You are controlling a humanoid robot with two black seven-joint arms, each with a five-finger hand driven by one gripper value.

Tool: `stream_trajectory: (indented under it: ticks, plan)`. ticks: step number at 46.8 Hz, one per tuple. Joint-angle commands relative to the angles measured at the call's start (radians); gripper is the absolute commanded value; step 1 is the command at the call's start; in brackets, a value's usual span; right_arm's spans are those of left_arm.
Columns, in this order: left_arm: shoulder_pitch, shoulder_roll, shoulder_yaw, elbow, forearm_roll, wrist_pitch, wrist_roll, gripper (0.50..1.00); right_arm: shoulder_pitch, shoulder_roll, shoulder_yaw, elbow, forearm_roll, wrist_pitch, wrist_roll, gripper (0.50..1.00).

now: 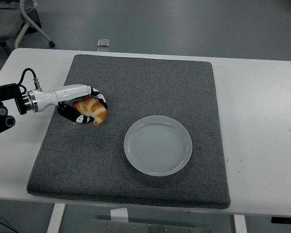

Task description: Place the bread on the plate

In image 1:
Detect grey office chair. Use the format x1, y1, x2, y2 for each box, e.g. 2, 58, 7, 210
0, 0, 56, 53

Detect golden croissant bread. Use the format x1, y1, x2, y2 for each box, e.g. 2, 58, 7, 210
71, 95, 108, 126

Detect black table control panel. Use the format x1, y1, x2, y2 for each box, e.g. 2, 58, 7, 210
271, 216, 291, 224

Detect pale grey round plate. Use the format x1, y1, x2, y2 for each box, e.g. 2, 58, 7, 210
123, 115, 193, 177

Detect white table bracket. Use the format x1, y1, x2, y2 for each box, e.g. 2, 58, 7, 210
110, 208, 129, 223

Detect grey felt mat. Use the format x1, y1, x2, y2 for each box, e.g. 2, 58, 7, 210
26, 54, 231, 210

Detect white table leg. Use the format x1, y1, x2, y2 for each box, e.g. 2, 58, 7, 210
233, 215, 248, 233
46, 203, 66, 233

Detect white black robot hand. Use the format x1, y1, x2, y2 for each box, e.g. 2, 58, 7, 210
36, 83, 109, 125

